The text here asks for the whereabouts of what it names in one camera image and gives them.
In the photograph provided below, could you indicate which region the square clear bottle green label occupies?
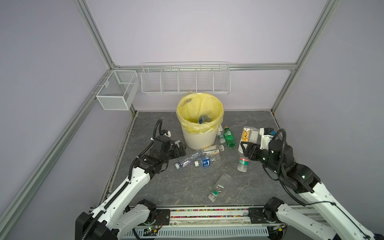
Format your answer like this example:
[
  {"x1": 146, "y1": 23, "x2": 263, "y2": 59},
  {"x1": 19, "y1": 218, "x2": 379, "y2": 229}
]
[{"x1": 208, "y1": 173, "x2": 233, "y2": 202}]

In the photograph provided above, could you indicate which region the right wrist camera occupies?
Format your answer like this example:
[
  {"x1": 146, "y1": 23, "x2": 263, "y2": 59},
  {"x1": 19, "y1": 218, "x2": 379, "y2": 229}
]
[{"x1": 259, "y1": 128, "x2": 276, "y2": 150}]

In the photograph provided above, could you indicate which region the clear bottle green cap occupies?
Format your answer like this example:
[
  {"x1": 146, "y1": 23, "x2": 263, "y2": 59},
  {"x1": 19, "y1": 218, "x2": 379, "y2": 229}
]
[{"x1": 217, "y1": 125, "x2": 226, "y2": 144}]

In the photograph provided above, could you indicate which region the square bottle sunflower label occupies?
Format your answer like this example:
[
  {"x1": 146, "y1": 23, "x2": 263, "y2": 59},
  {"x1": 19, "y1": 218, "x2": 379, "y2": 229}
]
[{"x1": 238, "y1": 126, "x2": 259, "y2": 173}]

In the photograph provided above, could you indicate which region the tall bottle blue label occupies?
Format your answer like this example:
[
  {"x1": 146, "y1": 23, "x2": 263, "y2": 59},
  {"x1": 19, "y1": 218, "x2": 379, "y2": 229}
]
[{"x1": 198, "y1": 111, "x2": 215, "y2": 124}]

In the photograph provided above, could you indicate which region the clear bottle orange label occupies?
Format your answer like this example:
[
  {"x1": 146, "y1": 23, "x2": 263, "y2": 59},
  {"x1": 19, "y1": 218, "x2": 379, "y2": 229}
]
[{"x1": 202, "y1": 145, "x2": 225, "y2": 156}]

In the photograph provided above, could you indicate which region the yellow bin liner bag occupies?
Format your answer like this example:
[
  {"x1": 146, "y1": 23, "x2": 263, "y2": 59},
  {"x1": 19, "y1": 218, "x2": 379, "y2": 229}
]
[{"x1": 176, "y1": 93, "x2": 225, "y2": 129}]

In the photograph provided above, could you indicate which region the green bottle yellow cap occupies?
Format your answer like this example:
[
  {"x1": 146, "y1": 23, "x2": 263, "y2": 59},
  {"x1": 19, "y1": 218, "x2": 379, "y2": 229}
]
[{"x1": 224, "y1": 126, "x2": 236, "y2": 148}]

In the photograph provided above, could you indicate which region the small white mesh basket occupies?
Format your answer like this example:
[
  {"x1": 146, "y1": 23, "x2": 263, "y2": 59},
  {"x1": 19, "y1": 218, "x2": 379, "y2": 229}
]
[{"x1": 96, "y1": 70, "x2": 140, "y2": 111}]

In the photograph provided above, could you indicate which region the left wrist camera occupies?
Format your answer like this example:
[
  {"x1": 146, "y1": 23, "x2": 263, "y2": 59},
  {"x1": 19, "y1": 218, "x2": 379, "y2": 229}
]
[{"x1": 160, "y1": 130, "x2": 172, "y2": 138}]

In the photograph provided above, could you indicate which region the white plastic bin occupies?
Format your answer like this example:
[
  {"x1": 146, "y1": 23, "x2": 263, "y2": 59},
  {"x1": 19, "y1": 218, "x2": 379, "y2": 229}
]
[{"x1": 182, "y1": 126, "x2": 218, "y2": 150}]

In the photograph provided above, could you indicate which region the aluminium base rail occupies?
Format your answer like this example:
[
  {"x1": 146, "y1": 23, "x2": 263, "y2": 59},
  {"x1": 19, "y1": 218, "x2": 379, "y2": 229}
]
[{"x1": 83, "y1": 203, "x2": 331, "y2": 240}]

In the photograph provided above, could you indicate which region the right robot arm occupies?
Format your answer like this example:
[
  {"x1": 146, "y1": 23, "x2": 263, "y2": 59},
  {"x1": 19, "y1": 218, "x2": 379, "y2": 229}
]
[{"x1": 240, "y1": 139, "x2": 384, "y2": 240}]

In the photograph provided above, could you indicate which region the long white wire basket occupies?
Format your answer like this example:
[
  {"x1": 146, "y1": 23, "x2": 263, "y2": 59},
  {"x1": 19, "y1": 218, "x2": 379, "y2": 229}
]
[{"x1": 141, "y1": 62, "x2": 232, "y2": 95}]

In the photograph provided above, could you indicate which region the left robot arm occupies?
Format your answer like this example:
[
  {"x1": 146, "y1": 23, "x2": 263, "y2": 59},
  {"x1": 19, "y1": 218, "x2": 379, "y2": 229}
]
[{"x1": 75, "y1": 135, "x2": 186, "y2": 240}]

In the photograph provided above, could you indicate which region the clear bottle purple label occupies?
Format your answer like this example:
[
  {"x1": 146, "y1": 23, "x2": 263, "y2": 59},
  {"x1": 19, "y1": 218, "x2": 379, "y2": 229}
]
[{"x1": 175, "y1": 150, "x2": 204, "y2": 169}]

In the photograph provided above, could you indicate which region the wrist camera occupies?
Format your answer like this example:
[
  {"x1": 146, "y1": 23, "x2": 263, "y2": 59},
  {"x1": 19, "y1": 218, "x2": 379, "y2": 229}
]
[
  {"x1": 259, "y1": 128, "x2": 276, "y2": 150},
  {"x1": 160, "y1": 130, "x2": 172, "y2": 138}
]

